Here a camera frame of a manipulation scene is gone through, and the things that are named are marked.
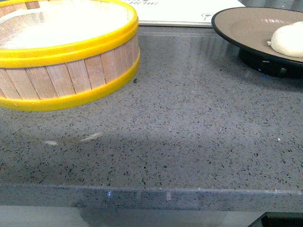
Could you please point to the tan plate with black rim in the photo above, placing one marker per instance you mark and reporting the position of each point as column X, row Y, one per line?
column 250, row 28

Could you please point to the white steamed bun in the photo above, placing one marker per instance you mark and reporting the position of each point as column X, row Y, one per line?
column 288, row 40

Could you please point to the white printed serving tray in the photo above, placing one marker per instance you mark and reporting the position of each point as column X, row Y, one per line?
column 192, row 13

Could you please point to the yellow rimmed bamboo steamer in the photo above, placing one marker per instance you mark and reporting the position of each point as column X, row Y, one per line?
column 68, row 75

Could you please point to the white steamer cloth liner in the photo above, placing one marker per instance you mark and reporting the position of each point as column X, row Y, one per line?
column 61, row 22

